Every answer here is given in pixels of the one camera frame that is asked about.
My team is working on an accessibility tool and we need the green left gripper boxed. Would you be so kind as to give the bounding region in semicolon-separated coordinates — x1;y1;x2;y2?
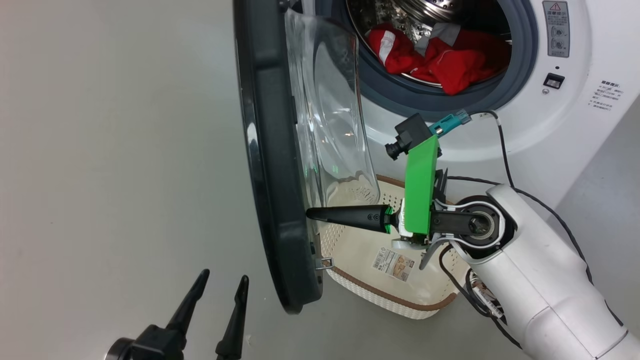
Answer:
106;269;249;360

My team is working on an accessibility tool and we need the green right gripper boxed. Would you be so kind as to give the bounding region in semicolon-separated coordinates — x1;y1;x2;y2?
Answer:
306;134;448;251

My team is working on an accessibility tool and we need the dark round washer door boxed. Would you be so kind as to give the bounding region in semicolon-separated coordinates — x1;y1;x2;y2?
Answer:
232;0;381;316

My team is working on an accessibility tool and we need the red garment with white trim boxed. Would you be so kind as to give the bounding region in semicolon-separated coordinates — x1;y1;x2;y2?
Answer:
366;22;427;76
411;29;512;97

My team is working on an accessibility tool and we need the cream perforated laundry basket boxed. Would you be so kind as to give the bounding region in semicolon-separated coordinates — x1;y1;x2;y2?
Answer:
317;174;458;321

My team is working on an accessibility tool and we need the white front-load washing machine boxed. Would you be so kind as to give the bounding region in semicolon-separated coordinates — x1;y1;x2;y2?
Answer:
287;0;640;213

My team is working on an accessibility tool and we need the paper barcode label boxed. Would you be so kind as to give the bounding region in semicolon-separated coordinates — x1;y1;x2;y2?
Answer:
371;247;416;282

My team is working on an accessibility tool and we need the grey warning sticker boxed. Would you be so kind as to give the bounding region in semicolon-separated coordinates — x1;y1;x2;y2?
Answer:
543;1;571;58

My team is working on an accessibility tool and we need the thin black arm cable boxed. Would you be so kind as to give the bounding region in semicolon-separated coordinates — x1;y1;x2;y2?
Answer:
438;244;523;350

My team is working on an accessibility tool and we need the teal cable connector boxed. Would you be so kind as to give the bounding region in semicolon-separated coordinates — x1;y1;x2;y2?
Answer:
429;110;472;137

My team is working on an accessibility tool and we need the thin black camera cable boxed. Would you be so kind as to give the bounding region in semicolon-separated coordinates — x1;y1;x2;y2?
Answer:
470;111;626;327

